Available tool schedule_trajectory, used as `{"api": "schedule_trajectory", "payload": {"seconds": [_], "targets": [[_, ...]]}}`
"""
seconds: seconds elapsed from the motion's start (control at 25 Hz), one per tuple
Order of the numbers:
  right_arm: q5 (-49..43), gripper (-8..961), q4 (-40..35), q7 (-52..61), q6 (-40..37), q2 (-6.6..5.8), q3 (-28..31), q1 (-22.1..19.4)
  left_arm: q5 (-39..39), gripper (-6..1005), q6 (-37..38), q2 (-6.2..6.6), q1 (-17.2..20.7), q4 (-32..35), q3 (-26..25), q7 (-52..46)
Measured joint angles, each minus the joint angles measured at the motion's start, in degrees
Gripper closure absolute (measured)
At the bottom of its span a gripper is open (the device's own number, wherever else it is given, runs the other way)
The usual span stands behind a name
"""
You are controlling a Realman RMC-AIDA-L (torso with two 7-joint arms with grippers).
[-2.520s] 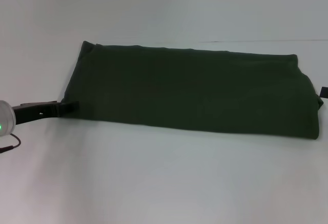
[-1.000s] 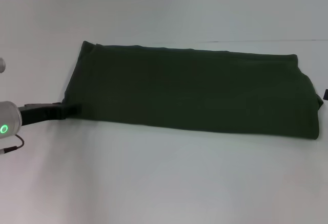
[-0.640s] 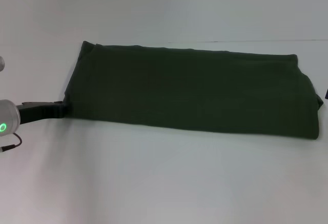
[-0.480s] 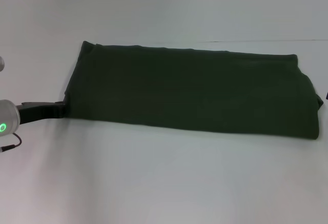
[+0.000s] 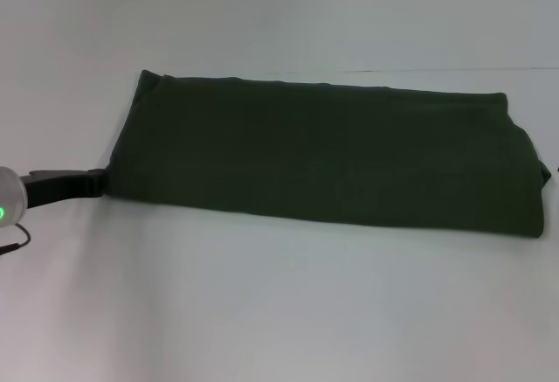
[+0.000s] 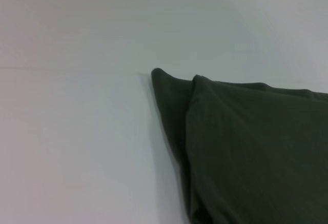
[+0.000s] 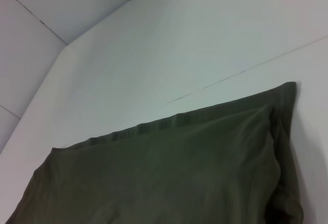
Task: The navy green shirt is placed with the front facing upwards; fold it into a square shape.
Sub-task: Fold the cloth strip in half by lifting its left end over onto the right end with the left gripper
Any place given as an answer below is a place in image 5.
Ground left arm cable with plug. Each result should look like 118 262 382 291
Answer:
0 222 32 256

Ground dark green FREE t-shirt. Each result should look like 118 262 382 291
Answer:
106 69 553 240

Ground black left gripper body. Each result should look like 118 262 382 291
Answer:
19 168 92 210

